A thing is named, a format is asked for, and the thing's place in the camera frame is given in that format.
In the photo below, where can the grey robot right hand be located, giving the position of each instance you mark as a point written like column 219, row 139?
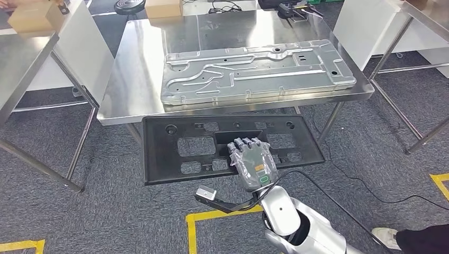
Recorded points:
column 256, row 164

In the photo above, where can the black plastic plate part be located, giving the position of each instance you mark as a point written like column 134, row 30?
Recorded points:
column 161, row 157

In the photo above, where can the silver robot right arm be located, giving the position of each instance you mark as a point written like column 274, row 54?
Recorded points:
column 315, row 231

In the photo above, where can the stainless steel workbench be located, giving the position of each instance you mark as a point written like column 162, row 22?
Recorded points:
column 140, row 70

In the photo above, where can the pressed sheet metal panel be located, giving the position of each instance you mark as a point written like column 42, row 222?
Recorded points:
column 259, row 84

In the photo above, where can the yellow floor tape square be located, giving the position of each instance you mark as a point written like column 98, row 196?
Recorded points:
column 191, row 231
column 440, row 184
column 21, row 245

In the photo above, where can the black remote controller with antennas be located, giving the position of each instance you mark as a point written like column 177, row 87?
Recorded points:
column 291, row 13

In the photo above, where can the white box table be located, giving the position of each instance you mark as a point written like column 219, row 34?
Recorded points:
column 80, row 52
column 361, row 31

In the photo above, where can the brown cardboard box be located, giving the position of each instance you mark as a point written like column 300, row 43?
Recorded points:
column 163, row 8
column 31, row 17

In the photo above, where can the person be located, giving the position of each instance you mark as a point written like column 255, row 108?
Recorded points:
column 421, row 242

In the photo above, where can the black round stool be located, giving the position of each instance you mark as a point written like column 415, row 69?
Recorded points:
column 129, row 6

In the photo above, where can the amber drink bottle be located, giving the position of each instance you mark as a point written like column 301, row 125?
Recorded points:
column 63, row 8

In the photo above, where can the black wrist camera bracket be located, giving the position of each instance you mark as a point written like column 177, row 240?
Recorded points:
column 228, row 207

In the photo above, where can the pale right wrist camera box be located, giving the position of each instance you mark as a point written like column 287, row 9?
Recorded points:
column 206, row 193

